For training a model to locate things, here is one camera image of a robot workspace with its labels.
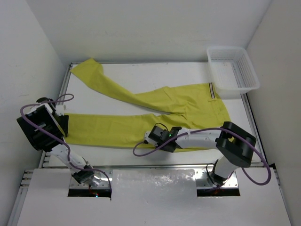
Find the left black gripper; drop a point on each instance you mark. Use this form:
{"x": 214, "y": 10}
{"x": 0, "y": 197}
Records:
{"x": 63, "y": 124}

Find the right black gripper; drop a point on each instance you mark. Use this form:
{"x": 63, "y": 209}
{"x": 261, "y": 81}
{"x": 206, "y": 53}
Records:
{"x": 167, "y": 149}

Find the yellow trousers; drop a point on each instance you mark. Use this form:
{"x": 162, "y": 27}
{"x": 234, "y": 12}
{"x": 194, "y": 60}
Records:
{"x": 115, "y": 104}

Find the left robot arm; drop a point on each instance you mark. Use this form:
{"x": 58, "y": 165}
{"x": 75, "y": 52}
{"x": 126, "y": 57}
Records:
{"x": 46, "y": 130}

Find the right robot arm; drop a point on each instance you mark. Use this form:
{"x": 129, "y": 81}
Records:
{"x": 233, "y": 142}

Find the white front cover panel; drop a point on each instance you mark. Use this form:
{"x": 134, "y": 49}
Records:
{"x": 152, "y": 197}

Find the white plastic basket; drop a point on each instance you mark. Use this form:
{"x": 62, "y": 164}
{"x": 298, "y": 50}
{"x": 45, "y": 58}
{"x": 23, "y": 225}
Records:
{"x": 231, "y": 70}

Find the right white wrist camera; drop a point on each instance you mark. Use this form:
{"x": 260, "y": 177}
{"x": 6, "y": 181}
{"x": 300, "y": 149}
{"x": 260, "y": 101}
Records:
{"x": 146, "y": 137}

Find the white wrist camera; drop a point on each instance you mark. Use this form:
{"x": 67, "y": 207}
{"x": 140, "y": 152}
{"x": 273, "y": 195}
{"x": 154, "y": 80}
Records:
{"x": 146, "y": 137}
{"x": 60, "y": 109}

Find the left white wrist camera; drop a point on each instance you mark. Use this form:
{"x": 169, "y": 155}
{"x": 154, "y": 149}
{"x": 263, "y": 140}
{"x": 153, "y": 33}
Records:
{"x": 60, "y": 109}

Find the aluminium table frame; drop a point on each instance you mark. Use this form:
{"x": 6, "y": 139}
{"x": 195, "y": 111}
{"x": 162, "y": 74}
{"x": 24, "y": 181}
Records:
{"x": 121, "y": 159}

